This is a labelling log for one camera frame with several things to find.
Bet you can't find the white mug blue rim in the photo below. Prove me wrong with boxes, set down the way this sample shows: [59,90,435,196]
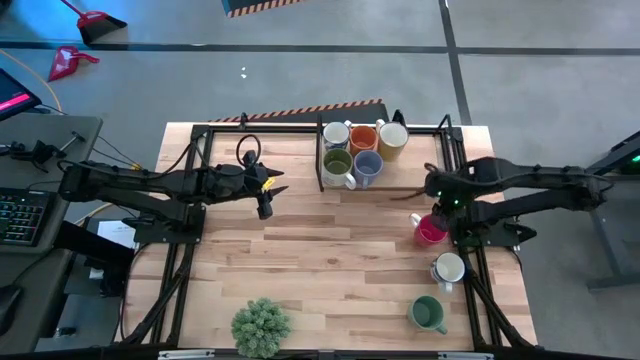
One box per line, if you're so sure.
[429,251,467,295]

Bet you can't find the white mug blue leaf pattern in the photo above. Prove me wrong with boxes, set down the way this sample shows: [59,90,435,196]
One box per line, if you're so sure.
[322,119,353,151]

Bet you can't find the orange mug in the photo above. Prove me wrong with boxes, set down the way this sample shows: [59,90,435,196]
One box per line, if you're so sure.
[348,124,380,157]

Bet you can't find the black aluminium table frame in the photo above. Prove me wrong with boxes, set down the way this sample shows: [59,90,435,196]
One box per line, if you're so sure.
[117,113,539,360]

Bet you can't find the black backlit keyboard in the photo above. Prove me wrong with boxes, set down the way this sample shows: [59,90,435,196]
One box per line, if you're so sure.
[0,187,57,248]

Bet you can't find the lavender grey mug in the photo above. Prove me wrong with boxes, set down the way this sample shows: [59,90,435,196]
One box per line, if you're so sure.
[352,149,385,190]

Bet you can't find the red mug white handle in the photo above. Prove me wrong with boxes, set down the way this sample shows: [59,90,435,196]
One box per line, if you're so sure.
[408,212,450,248]

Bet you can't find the sage green mug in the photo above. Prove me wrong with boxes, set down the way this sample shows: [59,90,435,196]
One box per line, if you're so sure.
[407,294,449,336]

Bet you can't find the black side table stand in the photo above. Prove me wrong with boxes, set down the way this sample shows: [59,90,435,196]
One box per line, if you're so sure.
[584,128,640,291]

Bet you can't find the white paper sheet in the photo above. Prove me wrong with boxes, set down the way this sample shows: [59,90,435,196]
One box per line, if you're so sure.
[96,219,139,250]

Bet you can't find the red dustpan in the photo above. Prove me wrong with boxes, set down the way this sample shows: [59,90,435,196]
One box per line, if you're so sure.
[47,45,101,84]

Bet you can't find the long hazard striped ramp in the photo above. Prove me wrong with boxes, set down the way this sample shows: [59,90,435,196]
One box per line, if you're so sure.
[207,98,391,125]

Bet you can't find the black metal wooden shelf rack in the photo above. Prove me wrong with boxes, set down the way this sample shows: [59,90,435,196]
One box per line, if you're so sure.
[315,112,454,194]

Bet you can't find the potted green succulent plant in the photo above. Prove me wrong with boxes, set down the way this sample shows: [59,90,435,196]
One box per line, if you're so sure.
[230,297,294,360]

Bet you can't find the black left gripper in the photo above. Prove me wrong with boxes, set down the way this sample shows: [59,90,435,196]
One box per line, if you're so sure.
[206,148,290,221]

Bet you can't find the grey metal bracket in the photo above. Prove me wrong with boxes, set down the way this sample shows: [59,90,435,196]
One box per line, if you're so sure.
[437,351,495,360]
[158,348,216,360]

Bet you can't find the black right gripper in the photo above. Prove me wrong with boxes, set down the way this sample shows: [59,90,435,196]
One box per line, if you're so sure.
[389,162,475,233]

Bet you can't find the yellow mug white handle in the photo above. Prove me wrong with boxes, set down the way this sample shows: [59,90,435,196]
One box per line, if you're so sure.
[374,118,410,162]

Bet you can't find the red broom black bristles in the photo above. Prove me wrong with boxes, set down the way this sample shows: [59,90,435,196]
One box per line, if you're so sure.
[59,0,129,45]

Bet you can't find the black computer mouse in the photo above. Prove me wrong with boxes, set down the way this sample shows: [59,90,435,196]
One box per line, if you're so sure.
[0,283,24,337]

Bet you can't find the grey desk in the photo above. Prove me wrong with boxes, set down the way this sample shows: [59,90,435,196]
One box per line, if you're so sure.
[0,113,104,360]

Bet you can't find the white mug olive green interior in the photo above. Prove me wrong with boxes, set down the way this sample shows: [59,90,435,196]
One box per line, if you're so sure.
[321,147,358,191]

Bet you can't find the computer monitor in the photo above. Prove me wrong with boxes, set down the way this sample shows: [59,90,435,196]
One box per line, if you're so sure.
[0,67,44,123]

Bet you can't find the short hazard striped ramp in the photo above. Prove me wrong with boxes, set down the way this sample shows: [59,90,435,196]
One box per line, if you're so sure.
[221,0,307,19]

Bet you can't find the black clamp stand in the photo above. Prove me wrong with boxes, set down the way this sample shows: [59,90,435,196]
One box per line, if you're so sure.
[0,130,87,169]

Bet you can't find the black cable loop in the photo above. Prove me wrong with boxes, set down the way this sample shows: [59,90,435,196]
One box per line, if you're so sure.
[235,133,263,169]

